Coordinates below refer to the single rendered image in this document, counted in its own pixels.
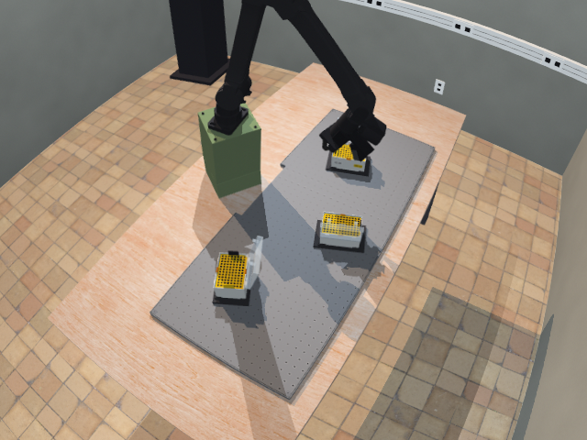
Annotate yellow plate with black holes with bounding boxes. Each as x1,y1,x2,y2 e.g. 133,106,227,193
216,251,247,289

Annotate yellow tip rack with black holes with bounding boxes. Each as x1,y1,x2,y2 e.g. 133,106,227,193
333,145,353,160
323,214,361,226

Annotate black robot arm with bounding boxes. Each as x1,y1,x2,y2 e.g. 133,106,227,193
208,0,386,161

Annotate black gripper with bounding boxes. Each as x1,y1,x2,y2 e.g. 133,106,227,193
319,120,352,153

